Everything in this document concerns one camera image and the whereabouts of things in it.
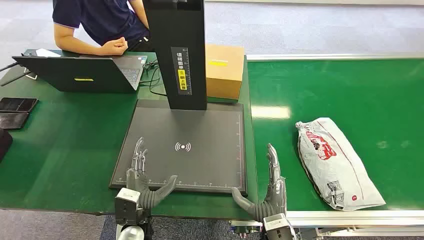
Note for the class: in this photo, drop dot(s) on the black rounded object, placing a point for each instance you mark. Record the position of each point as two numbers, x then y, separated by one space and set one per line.
4 144

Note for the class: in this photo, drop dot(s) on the black laptop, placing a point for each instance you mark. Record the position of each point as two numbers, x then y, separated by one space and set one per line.
82 74

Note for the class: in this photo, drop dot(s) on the person's right forearm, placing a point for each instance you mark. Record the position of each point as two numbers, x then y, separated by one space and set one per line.
78 44

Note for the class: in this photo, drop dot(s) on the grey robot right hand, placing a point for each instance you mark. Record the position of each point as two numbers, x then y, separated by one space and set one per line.
277 195

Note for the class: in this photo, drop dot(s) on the white paper sheet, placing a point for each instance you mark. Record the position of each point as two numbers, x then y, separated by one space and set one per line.
46 52

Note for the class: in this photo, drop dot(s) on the person's right hand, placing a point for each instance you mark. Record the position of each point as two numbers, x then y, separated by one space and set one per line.
116 46

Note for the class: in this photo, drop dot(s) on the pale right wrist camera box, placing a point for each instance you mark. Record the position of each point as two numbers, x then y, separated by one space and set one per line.
277 228

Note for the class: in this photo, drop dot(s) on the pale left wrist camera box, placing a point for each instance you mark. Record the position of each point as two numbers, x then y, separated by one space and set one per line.
126 205

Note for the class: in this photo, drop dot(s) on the aluminium conveyor frame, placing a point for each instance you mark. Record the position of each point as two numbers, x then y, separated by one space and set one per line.
348 218

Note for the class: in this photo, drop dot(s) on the black inbound scanning machine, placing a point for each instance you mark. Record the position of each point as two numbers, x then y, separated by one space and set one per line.
198 132

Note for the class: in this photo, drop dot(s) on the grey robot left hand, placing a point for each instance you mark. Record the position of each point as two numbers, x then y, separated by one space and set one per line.
137 179

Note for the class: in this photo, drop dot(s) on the person's left forearm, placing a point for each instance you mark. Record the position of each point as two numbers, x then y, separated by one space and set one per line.
140 13

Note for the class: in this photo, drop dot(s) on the black rod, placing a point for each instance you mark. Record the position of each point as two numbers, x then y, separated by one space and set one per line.
15 78

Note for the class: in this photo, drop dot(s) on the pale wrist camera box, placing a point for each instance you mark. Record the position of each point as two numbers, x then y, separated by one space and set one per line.
126 205
277 228

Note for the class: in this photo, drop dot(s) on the green conveyor belt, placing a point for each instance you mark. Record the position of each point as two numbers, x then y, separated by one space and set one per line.
348 92

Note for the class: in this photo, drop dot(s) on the black smartphone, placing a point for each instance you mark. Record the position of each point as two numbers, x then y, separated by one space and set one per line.
12 120
16 104

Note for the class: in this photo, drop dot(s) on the brown cardboard box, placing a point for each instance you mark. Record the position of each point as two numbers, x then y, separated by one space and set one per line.
223 71

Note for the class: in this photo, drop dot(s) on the person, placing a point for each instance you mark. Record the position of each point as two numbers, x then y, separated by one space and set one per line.
102 18

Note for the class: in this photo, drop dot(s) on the white plastic package red print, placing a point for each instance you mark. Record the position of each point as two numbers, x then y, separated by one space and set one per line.
334 165

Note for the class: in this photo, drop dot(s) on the black yellow ruler label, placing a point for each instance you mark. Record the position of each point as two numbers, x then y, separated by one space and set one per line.
182 71

